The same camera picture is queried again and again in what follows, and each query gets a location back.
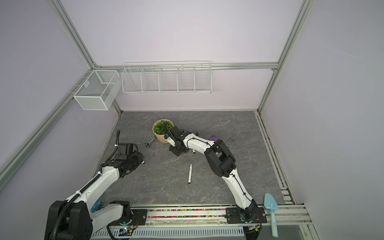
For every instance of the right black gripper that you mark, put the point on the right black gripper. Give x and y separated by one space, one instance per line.
175 151

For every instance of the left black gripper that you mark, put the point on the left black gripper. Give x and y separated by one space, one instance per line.
140 157

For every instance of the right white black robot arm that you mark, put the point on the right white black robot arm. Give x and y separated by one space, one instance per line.
222 163

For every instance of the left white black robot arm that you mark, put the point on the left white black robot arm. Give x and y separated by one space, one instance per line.
74 219

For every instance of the potted green plant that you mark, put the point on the potted green plant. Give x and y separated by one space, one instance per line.
160 131

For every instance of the silver wrench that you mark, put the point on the silver wrench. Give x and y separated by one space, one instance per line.
147 145

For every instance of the white mesh box basket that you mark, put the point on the white mesh box basket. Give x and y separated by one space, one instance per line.
99 90

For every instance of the teal garden trowel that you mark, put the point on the teal garden trowel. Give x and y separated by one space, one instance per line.
271 204

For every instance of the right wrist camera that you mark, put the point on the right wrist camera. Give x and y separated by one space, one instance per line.
170 140

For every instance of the yellow handled blue tool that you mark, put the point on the yellow handled blue tool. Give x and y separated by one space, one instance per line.
96 205

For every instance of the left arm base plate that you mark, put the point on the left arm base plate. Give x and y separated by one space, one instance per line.
138 217

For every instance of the white wire shelf basket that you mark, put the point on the white wire shelf basket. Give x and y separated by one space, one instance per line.
167 77

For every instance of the white perforated cable tray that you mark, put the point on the white perforated cable tray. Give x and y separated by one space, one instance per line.
173 233

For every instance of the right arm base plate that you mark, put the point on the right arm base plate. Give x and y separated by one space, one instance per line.
235 215

